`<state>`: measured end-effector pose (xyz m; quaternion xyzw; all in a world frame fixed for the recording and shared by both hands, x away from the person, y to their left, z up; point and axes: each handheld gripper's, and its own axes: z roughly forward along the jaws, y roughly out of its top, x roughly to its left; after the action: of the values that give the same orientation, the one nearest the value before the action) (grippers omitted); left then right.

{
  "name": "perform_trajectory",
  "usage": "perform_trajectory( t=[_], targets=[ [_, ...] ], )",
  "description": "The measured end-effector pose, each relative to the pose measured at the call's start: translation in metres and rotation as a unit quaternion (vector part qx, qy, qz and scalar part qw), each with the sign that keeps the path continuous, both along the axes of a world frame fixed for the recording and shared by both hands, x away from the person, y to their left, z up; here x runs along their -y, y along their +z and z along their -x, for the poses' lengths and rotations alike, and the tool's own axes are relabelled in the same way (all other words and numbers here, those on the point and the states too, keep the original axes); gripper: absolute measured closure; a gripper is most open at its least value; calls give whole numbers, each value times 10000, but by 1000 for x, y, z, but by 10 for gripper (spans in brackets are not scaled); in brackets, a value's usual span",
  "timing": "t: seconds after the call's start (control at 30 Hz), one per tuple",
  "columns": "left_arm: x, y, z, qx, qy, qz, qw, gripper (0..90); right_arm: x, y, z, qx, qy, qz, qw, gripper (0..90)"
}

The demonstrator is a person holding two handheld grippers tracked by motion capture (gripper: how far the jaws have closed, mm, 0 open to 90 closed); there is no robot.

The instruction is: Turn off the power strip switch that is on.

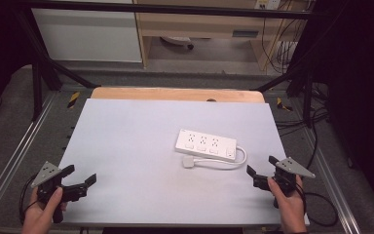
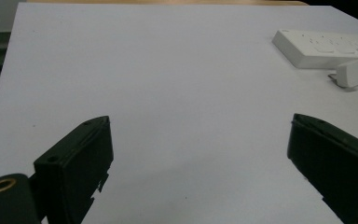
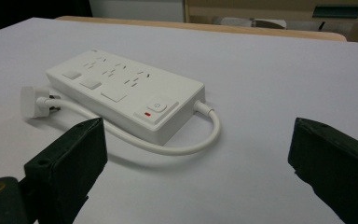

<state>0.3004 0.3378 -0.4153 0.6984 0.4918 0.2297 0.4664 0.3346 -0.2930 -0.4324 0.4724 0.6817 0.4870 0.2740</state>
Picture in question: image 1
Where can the white table cover sheet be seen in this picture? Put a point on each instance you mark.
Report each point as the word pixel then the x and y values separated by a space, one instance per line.
pixel 136 156

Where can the wooden table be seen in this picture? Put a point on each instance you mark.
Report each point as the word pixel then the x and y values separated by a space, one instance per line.
pixel 175 94

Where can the person's left hand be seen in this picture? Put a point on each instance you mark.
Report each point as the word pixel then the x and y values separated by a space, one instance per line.
pixel 39 216

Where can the aluminium rail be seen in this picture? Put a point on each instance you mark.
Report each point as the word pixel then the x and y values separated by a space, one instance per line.
pixel 333 188
pixel 20 148

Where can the yellow black tape marker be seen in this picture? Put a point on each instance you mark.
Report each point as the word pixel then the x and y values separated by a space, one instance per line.
pixel 280 103
pixel 73 99

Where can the white power strip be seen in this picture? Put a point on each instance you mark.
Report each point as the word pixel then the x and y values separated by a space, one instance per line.
pixel 206 145

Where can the white wall socket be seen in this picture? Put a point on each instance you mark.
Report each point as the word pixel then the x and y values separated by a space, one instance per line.
pixel 268 4

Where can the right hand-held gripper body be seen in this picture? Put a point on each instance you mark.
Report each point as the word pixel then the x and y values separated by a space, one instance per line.
pixel 287 180

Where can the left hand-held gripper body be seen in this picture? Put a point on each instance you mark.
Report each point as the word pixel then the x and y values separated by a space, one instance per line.
pixel 47 174

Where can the black metal frame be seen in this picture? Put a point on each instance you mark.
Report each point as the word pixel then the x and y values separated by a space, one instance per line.
pixel 175 9

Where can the white cabinet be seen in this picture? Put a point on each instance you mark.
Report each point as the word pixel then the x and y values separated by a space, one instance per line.
pixel 87 35

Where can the person's right hand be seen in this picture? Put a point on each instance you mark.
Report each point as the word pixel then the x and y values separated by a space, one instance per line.
pixel 290 211

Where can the office chair base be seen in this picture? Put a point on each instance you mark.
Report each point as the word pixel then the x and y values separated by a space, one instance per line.
pixel 177 40

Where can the light wooden desk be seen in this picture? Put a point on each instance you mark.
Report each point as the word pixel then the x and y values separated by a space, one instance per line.
pixel 191 24

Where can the dark curtain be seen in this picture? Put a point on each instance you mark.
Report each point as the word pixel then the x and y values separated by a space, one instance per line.
pixel 363 81
pixel 0 39

